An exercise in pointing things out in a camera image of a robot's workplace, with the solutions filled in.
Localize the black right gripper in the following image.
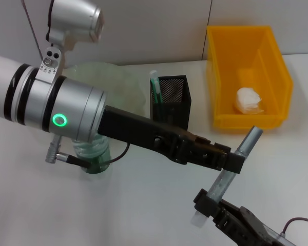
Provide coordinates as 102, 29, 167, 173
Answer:
193, 188, 282, 246

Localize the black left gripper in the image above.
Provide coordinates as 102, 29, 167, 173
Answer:
97, 105, 232, 165

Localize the grey marker pen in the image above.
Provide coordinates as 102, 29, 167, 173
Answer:
189, 125, 264, 229

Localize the white paper ball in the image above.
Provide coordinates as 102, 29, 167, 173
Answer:
235, 87, 265, 115

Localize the green pen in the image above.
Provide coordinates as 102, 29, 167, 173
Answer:
149, 70, 162, 105

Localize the clear green-label water bottle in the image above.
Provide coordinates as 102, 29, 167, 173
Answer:
71, 135, 111, 175

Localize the black mesh pen holder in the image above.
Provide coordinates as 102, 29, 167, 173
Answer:
149, 75, 193, 129

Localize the translucent wavy glass fruit plate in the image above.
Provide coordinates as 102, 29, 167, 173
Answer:
64, 63, 147, 117

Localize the yellow plastic bin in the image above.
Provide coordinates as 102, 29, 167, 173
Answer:
206, 25, 295, 130

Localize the right gripper cable with connector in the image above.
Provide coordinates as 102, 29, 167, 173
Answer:
279, 217, 308, 238

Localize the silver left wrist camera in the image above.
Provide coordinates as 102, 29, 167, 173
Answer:
45, 0, 104, 84

